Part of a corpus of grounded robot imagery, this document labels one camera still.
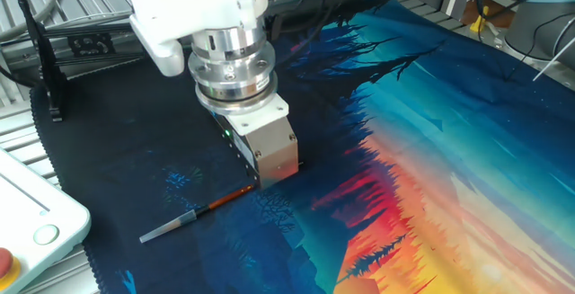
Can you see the brown calligraphy brush clear cap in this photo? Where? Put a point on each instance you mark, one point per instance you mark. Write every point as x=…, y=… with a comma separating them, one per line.
x=179, y=222

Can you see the white plastic wrist bracket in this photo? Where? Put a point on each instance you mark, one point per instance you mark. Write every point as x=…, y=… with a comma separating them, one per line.
x=179, y=6

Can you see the white teach pendant red button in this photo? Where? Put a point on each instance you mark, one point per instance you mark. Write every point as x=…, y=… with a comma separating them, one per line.
x=36, y=213

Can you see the colourful sunset landscape mat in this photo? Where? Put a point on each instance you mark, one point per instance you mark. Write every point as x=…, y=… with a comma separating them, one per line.
x=404, y=150

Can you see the yellow plastic clip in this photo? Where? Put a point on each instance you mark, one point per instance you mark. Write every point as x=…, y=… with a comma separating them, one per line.
x=480, y=22

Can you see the aluminium frame post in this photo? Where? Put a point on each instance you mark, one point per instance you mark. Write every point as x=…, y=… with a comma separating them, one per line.
x=453, y=4

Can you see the silver block gripper body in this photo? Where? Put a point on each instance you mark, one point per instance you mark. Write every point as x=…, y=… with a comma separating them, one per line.
x=274, y=154

